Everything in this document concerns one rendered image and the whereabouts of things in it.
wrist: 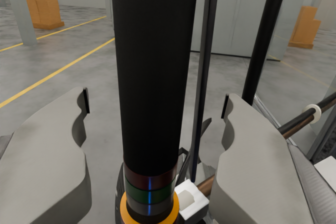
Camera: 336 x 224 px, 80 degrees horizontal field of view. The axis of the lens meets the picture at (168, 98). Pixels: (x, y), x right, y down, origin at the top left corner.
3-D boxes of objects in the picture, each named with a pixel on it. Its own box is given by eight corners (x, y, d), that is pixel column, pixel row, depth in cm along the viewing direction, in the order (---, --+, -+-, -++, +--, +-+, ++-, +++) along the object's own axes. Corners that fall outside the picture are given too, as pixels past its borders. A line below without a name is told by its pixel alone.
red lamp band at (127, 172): (158, 141, 15) (158, 129, 14) (187, 173, 13) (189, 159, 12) (115, 160, 13) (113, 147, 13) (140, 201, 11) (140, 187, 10)
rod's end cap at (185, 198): (182, 197, 20) (184, 184, 19) (196, 214, 19) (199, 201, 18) (166, 208, 19) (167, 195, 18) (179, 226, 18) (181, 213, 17)
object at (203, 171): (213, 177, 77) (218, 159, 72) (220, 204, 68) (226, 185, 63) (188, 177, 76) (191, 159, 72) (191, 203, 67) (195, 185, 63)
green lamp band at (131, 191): (157, 154, 16) (158, 142, 15) (185, 186, 13) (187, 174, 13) (116, 174, 14) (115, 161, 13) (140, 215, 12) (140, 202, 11)
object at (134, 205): (157, 166, 16) (157, 155, 16) (183, 198, 14) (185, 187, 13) (117, 186, 15) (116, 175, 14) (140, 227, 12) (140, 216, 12)
